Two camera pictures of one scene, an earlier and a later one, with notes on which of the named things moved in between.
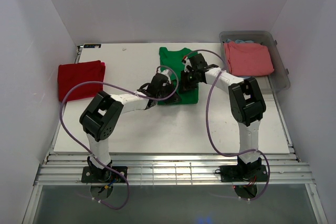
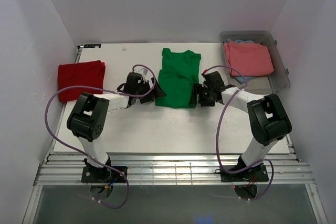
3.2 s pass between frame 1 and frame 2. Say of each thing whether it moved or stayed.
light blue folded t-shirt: stayed
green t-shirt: stayed
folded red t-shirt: stayed
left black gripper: moved
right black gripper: moved
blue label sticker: stayed
